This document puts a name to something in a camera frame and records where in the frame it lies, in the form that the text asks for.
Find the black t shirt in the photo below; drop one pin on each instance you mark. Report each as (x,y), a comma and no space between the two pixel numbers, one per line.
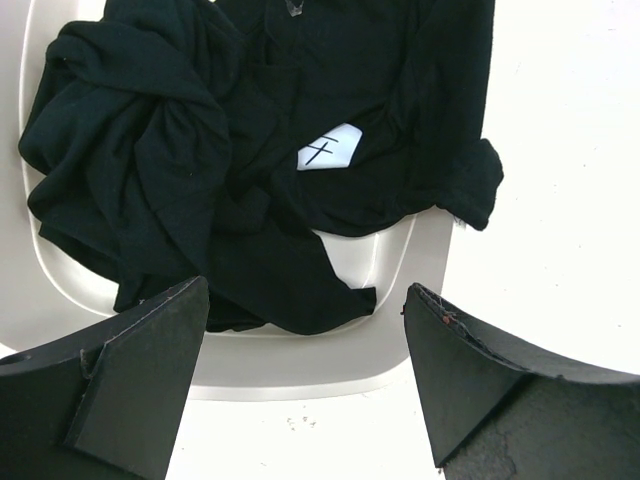
(221,138)

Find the white plastic bin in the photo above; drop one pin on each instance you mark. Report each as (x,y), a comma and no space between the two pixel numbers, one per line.
(46,295)

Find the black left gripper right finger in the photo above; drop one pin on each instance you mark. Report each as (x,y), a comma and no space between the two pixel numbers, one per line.
(498,407)

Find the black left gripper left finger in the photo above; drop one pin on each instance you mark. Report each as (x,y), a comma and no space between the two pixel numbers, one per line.
(106,401)

